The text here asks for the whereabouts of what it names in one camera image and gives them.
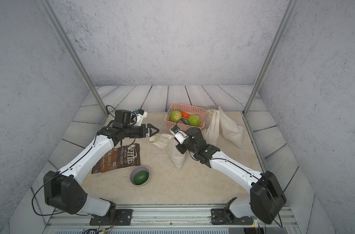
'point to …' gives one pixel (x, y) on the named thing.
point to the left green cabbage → (175, 116)
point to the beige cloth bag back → (229, 130)
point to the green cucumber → (185, 121)
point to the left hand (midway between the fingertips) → (157, 131)
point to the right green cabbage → (194, 120)
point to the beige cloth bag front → (163, 140)
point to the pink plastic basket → (188, 108)
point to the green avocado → (141, 177)
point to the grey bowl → (135, 169)
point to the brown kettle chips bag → (118, 158)
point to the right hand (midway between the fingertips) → (176, 137)
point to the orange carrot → (185, 114)
